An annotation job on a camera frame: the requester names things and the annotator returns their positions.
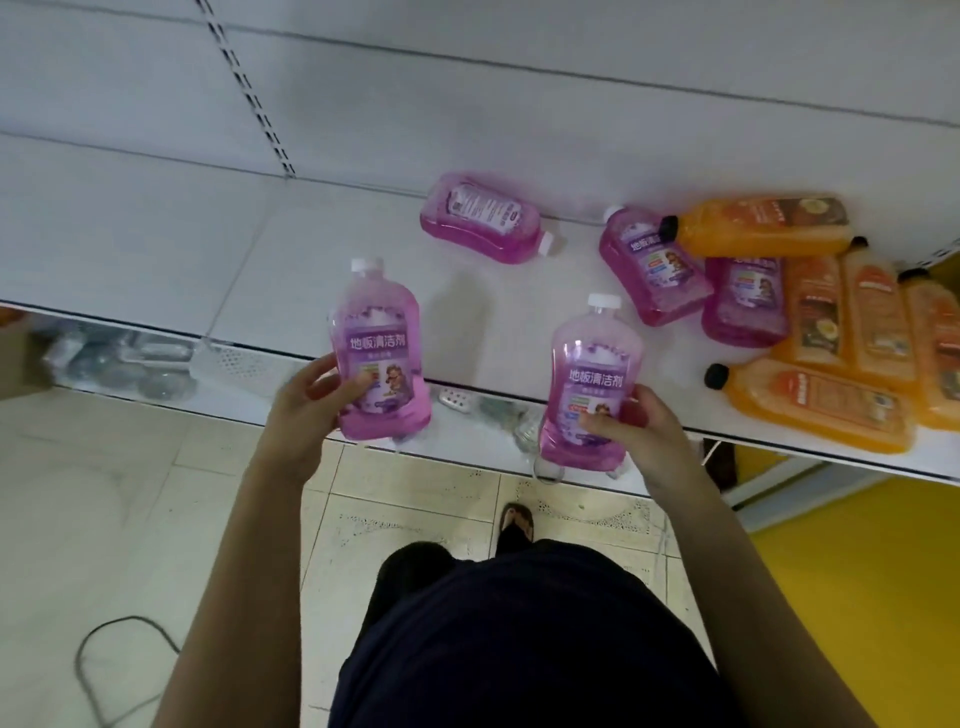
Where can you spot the person's left hand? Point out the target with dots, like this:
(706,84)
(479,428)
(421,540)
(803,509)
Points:
(296,427)

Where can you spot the person's right hand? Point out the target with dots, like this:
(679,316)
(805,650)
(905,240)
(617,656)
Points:
(656,450)

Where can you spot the person's left thumb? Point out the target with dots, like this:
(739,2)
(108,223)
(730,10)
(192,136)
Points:
(346,389)

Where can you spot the person's right thumb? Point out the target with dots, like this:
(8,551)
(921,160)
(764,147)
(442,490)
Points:
(604,426)

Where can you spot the purple floor cleaner bottle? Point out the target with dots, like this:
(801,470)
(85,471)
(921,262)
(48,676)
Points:
(382,330)
(592,360)
(480,221)
(649,274)
(746,304)

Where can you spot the person's left forearm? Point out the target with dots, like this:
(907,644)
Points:
(232,600)

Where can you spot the person's right forearm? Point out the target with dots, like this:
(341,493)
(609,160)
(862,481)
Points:
(742,600)

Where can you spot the clear plastic packet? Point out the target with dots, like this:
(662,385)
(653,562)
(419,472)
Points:
(514,424)

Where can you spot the small white dotted item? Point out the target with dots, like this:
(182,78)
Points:
(456,400)

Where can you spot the person's foot in black sandal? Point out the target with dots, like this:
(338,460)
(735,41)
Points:
(517,525)

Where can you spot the person's black trouser leg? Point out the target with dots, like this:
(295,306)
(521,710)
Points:
(409,581)

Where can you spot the orange cleaner bottle black cap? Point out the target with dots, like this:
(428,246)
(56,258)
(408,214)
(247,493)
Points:
(765,225)
(821,405)
(877,319)
(814,315)
(936,345)

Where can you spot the pile of clear wrapped goods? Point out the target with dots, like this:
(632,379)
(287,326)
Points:
(120,364)

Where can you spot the person's dark navy shirt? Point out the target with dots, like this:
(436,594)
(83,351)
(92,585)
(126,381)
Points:
(532,645)

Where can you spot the white metal store shelf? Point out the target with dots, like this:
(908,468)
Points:
(150,247)

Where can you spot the slotted metal shelf upright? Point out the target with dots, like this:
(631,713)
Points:
(247,90)

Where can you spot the yellow shelf base panel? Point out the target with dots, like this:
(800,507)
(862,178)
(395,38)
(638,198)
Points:
(870,600)

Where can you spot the brown cardboard box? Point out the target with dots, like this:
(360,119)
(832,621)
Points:
(19,352)

